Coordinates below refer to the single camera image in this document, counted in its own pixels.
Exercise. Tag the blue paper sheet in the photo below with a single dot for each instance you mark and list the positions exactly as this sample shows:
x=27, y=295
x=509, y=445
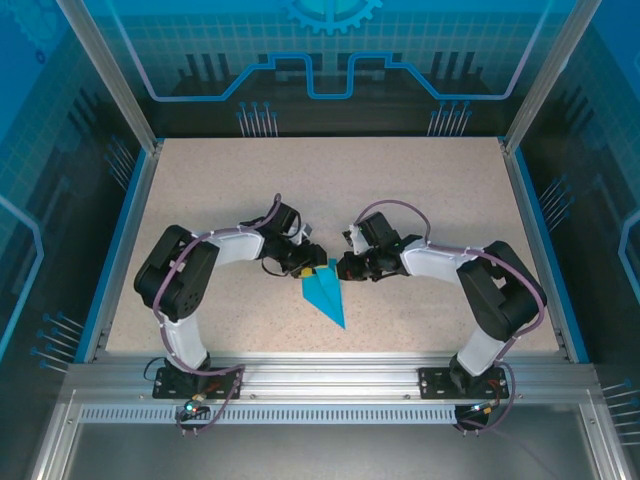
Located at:
x=325, y=295

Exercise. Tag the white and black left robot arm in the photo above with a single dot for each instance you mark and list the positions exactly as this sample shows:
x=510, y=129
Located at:
x=235, y=250

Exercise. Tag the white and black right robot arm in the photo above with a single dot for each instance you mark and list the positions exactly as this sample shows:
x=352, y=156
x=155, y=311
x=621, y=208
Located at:
x=435, y=260

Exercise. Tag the yellow power connector with light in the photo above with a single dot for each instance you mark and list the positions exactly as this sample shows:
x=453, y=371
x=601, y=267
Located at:
x=192, y=406
x=482, y=408

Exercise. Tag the grey metal shelf plate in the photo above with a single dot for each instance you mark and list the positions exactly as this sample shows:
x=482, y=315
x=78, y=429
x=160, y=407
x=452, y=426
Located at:
x=325, y=455

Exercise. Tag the blue table side strip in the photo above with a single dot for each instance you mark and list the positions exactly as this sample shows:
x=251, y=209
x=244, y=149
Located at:
x=127, y=210
x=536, y=210

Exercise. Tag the aluminium table frame rail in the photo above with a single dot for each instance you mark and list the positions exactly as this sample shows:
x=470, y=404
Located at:
x=325, y=380

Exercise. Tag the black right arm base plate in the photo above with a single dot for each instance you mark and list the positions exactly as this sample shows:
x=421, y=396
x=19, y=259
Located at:
x=435, y=385

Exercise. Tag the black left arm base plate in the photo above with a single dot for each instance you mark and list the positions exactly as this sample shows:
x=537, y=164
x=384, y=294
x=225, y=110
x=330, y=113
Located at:
x=170, y=387

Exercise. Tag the aluminium frame post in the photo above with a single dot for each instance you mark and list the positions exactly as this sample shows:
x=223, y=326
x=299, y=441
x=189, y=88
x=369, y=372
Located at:
x=115, y=85
x=545, y=75

